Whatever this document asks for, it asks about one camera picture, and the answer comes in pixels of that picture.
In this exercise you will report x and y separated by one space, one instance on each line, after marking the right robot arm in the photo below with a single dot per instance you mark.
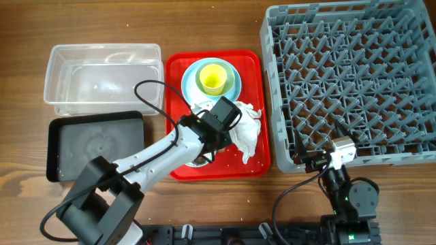
354 201

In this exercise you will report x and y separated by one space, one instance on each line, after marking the black tray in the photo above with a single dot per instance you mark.
74 141

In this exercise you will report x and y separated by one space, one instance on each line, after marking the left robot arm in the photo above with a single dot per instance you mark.
101 206

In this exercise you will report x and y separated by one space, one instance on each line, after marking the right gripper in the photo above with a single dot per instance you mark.
301 156

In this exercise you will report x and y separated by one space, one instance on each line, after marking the red serving tray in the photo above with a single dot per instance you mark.
227 164

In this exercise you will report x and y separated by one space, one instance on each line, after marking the small light blue bowl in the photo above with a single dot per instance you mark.
200 161

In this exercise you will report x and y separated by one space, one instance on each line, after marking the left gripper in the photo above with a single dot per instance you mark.
226 139

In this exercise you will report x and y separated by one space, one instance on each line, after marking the yellow cup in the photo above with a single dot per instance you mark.
213 78

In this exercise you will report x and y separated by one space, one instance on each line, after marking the light blue plate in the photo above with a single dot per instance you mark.
193 91

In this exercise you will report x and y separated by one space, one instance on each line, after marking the grey dishwasher rack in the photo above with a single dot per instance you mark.
369 65

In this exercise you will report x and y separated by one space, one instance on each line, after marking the white napkin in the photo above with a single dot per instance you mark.
245 134

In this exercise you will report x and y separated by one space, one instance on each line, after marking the light green bowl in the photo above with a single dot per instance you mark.
230 79

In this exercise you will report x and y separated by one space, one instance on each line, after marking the clear plastic bin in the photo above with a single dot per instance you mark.
103 78

